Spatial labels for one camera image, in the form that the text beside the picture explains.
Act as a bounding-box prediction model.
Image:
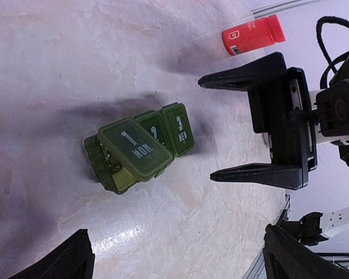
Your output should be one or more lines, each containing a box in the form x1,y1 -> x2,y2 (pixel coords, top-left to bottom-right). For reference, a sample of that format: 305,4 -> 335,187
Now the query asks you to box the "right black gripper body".
248,67 -> 317,186

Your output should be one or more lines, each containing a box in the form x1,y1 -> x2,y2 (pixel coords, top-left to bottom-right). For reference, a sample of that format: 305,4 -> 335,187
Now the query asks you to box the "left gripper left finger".
11,229 -> 95,279

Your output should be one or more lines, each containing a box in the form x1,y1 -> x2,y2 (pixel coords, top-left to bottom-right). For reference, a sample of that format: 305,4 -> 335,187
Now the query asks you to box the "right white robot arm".
198,16 -> 349,201

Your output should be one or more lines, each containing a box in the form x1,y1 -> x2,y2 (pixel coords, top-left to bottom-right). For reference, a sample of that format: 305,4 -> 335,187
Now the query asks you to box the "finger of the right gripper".
198,52 -> 287,91
210,163 -> 304,190

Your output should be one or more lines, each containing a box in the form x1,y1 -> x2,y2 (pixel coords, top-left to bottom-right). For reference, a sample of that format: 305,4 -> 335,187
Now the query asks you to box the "front aluminium rail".
244,195 -> 349,278

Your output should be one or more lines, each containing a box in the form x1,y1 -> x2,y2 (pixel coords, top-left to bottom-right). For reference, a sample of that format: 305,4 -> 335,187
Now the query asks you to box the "green weekly pill organizer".
84,102 -> 194,195

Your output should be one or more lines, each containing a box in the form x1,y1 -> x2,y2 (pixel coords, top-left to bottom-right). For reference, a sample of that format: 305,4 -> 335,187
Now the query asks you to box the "red pill bottle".
222,15 -> 286,56

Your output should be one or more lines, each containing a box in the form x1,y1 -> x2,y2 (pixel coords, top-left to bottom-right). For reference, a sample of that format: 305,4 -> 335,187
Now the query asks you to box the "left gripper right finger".
263,224 -> 349,279

